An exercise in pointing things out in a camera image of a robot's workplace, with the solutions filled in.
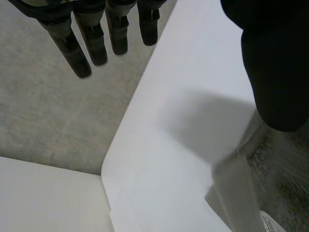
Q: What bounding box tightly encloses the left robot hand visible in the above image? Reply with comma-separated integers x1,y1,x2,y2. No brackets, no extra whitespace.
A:
8,0,309,132

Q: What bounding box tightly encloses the grey towel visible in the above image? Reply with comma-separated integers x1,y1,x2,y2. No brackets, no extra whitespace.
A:
204,110,309,232

